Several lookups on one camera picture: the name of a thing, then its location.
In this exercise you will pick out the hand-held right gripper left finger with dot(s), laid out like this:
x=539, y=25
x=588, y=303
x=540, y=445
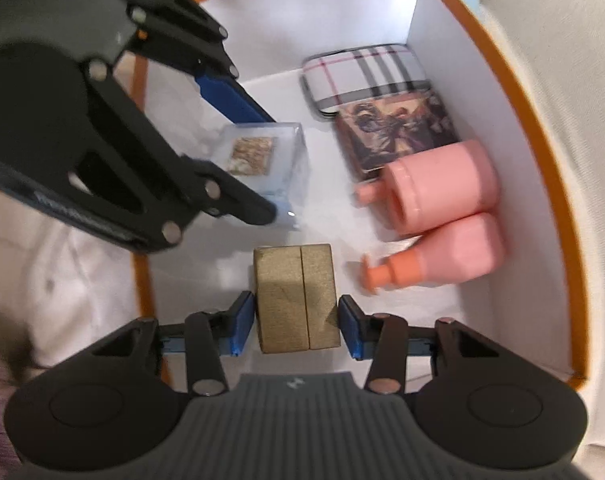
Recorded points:
x=242, y=322

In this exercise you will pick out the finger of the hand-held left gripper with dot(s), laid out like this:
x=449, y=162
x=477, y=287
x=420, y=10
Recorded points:
x=227, y=97
x=247, y=205

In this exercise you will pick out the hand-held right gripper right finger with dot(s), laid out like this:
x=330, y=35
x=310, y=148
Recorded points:
x=350, y=330

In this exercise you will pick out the gold box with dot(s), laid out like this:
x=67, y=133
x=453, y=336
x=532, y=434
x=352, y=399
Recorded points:
x=282, y=300

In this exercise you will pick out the clear plastic box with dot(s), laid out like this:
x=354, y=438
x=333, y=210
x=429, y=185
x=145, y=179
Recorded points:
x=277, y=160

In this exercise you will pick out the pink bottle with orange cap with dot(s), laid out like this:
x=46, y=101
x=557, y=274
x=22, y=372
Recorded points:
x=457, y=250

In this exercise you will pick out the plaid glasses case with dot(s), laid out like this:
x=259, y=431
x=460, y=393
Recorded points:
x=362, y=75

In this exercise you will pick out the dark printed card box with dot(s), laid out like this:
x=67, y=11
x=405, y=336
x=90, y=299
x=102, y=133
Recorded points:
x=392, y=130

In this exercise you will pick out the pink plastic cup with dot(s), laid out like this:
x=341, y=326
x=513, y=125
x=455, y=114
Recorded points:
x=442, y=185

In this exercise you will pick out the orange cardboard box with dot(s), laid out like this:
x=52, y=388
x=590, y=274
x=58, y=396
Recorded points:
x=482, y=85

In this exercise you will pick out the cream clothing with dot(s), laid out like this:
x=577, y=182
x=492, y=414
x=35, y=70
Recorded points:
x=82, y=285

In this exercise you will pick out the beige sofa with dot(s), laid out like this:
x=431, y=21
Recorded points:
x=572, y=60

